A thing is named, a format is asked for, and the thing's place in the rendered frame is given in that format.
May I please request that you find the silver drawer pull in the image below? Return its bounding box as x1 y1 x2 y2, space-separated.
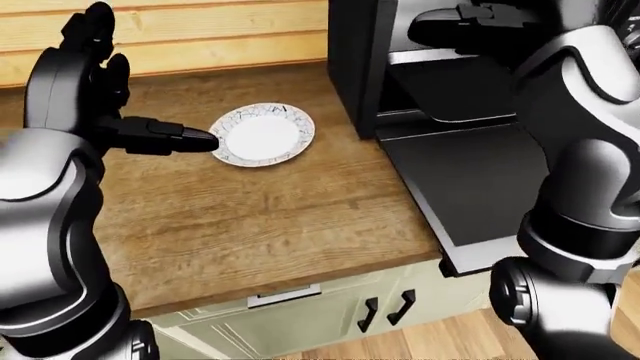
247 283 322 309

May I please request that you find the black oven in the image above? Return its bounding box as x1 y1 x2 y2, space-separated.
327 0 640 141

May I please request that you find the white plate with patterned rim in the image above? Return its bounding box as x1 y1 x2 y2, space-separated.
208 101 317 168

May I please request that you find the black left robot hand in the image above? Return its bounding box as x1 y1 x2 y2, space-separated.
23 0 220 156

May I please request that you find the pale green base cabinet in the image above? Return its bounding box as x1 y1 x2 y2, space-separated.
144 256 501 360

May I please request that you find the black cabinet door handle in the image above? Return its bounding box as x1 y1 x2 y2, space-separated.
386 288 417 327
356 296 380 333

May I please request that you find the black oven door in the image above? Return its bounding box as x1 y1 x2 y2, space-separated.
375 111 551 278

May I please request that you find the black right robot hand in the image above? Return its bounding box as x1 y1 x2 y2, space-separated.
407 0 569 69

